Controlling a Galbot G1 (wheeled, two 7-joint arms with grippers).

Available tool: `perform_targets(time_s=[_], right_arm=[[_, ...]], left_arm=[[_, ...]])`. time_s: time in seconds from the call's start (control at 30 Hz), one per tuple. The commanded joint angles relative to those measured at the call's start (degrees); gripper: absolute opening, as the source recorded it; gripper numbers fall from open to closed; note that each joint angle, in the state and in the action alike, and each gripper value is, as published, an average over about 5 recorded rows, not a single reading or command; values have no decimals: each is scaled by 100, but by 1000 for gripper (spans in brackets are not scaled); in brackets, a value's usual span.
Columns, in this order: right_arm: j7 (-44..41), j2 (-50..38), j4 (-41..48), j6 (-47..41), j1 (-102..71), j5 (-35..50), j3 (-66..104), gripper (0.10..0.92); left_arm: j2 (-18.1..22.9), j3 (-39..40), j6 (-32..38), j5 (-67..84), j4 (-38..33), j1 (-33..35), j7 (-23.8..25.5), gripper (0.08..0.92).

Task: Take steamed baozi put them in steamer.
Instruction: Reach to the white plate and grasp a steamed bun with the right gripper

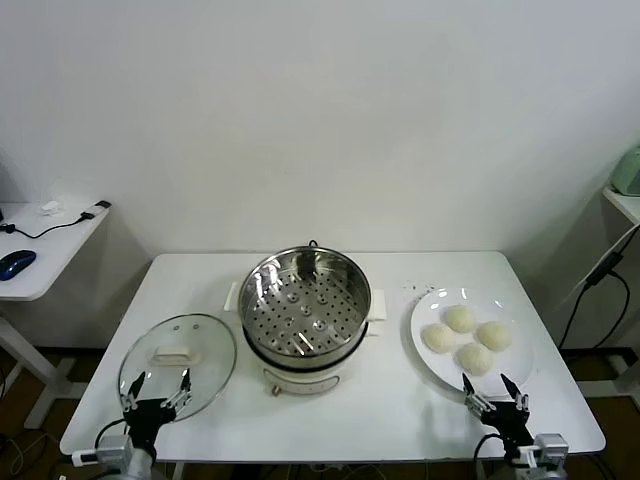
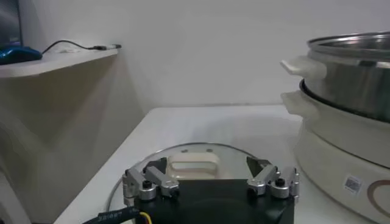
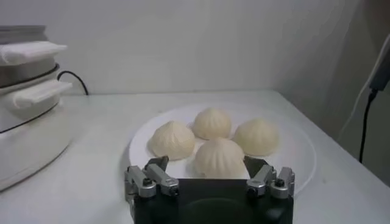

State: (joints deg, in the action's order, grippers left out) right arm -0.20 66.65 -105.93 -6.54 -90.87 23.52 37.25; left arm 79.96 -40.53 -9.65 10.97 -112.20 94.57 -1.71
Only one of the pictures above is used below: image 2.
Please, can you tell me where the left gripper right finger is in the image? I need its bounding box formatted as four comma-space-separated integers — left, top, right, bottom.
246, 156, 300, 201

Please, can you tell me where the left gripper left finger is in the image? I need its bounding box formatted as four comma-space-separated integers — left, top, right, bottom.
122, 156, 180, 202

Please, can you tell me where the round glass pot lid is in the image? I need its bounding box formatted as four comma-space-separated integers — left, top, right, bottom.
106, 142, 301, 214

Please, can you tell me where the perforated steel steamer basket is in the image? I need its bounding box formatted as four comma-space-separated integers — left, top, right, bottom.
280, 30, 390, 123

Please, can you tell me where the white electric cooker base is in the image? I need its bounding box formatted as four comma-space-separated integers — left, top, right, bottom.
280, 90, 390, 224

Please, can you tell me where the white side table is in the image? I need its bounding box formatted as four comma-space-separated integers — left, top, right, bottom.
0, 45, 119, 80

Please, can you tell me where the blue computer mouse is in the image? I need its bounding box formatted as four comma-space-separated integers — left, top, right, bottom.
0, 45, 43, 66

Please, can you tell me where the dark computer monitor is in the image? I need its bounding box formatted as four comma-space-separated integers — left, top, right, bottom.
0, 0, 24, 49

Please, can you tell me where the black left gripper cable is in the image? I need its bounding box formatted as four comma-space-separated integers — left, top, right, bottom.
82, 206, 153, 224

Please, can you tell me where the black cable plug adapter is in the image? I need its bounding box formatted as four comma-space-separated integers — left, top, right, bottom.
93, 44, 122, 51

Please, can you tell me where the thin black desk cable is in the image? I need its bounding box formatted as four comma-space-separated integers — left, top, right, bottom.
41, 39, 101, 55

